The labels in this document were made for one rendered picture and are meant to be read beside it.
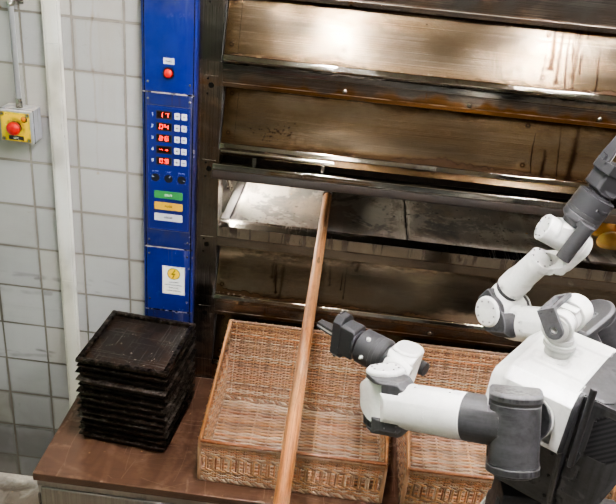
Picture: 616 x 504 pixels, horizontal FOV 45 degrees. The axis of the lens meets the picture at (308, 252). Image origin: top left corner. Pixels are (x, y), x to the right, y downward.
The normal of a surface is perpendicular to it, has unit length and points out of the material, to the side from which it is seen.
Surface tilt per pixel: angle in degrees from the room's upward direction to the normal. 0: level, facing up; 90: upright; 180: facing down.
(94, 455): 0
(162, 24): 90
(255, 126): 70
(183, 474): 0
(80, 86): 90
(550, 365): 0
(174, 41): 90
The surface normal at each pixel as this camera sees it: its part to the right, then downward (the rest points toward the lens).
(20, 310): -0.09, 0.44
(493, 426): -0.51, -0.02
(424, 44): -0.05, 0.11
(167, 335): 0.09, -0.89
